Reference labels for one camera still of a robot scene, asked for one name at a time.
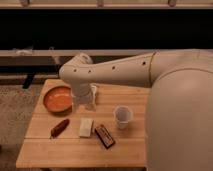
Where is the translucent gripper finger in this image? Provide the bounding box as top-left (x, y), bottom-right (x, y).
top-left (86, 85), bottom-right (98, 111)
top-left (72, 96), bottom-right (79, 113)

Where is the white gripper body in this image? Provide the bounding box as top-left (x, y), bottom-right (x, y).
top-left (71, 83), bottom-right (92, 98)

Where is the orange ceramic bowl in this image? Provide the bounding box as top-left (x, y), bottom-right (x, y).
top-left (43, 86), bottom-right (72, 113)

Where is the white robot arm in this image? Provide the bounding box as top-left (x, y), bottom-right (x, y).
top-left (59, 49), bottom-right (213, 171)

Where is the white sponge block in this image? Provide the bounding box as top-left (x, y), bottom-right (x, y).
top-left (79, 118), bottom-right (94, 138)

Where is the dark chocolate bar packet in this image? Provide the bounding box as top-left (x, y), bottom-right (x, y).
top-left (95, 124), bottom-right (115, 149)

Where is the wooden table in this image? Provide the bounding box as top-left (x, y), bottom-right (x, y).
top-left (16, 84), bottom-right (149, 168)

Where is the white railing beam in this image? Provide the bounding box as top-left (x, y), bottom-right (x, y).
top-left (0, 49), bottom-right (149, 66)

